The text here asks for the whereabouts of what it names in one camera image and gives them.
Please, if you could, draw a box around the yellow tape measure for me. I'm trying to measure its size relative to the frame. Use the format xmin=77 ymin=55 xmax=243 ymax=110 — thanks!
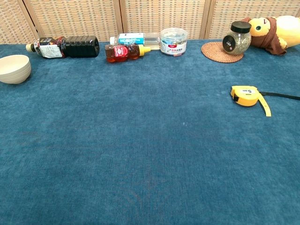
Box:
xmin=230 ymin=85 xmax=300 ymax=117

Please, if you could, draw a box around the bear-shaped honey bottle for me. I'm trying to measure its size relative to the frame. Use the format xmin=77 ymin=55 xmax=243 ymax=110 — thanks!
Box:
xmin=105 ymin=43 xmax=151 ymax=63

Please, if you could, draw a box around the glass jar with black lid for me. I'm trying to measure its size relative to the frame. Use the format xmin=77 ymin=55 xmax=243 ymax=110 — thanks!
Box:
xmin=222 ymin=21 xmax=252 ymax=56

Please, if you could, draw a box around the yellow plush toy brown hood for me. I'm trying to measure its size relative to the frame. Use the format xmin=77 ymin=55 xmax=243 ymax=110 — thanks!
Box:
xmin=241 ymin=15 xmax=300 ymax=56

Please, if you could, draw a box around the clear plastic clip tub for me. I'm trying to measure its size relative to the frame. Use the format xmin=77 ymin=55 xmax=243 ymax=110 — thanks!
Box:
xmin=160 ymin=27 xmax=188 ymax=57

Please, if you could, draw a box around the blue tablecloth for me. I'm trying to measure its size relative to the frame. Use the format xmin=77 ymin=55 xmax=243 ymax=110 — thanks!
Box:
xmin=0 ymin=38 xmax=300 ymax=225

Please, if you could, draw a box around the cream bowl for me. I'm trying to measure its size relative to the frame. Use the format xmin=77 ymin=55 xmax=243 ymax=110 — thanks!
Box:
xmin=0 ymin=54 xmax=32 ymax=84

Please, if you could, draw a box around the round woven coaster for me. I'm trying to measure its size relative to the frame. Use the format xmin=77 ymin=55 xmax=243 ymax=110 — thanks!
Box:
xmin=201 ymin=41 xmax=244 ymax=64

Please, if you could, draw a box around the dark soy sauce bottle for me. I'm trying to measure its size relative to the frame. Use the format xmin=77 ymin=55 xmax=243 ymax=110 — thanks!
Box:
xmin=25 ymin=35 xmax=100 ymax=59

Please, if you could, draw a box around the woven folding screen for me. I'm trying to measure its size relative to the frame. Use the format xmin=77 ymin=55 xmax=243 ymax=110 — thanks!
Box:
xmin=0 ymin=0 xmax=300 ymax=45

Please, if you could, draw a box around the clear bottle with blue label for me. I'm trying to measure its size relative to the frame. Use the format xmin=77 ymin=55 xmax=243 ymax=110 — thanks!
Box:
xmin=109 ymin=32 xmax=162 ymax=51

